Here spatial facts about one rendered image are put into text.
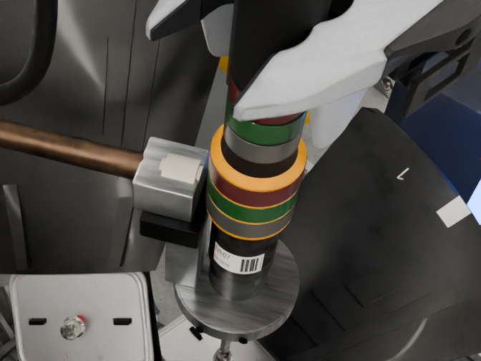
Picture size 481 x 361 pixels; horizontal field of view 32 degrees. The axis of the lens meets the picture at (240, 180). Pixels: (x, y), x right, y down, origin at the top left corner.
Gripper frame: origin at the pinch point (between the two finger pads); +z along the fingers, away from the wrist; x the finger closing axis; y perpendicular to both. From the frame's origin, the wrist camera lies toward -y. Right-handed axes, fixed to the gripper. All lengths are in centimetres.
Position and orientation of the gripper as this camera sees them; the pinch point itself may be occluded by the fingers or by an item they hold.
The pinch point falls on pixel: (220, 39)
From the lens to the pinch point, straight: 29.5
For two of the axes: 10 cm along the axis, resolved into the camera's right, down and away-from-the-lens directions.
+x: -6.6, -6.4, 3.9
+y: -0.9, 5.8, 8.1
